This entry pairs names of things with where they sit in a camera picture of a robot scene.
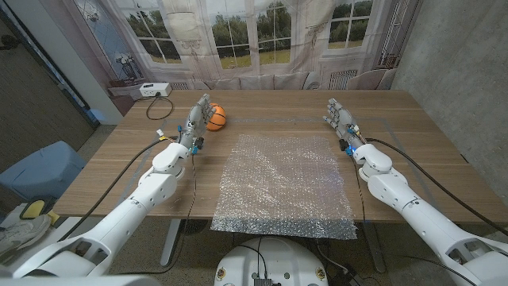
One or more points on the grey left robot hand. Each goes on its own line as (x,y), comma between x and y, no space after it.
(196,123)

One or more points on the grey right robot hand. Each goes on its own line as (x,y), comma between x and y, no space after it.
(343,121)

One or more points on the small orange basketball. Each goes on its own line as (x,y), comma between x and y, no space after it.
(219,117)

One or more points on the clear bubble wrap sheet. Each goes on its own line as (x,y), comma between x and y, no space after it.
(282,186)

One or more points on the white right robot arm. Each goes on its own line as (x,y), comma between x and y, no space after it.
(416,216)

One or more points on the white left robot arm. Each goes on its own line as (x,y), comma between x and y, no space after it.
(155,190)

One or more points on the white power strip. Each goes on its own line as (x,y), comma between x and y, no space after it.
(155,90)

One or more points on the black power adapter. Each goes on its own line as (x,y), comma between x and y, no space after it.
(349,279)

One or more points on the printed window backdrop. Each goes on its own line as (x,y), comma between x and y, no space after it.
(238,39)

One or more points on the black round floor fan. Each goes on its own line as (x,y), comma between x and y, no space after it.
(194,226)

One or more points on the grey table leg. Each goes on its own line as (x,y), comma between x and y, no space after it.
(170,242)
(375,248)

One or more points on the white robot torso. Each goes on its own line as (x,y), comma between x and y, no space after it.
(272,262)

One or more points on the blue grey seat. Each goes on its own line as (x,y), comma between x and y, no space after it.
(39,172)

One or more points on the yellow and black floor item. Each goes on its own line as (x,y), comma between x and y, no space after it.
(33,209)

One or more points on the grey sneaker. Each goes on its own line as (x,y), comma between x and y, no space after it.
(21,234)

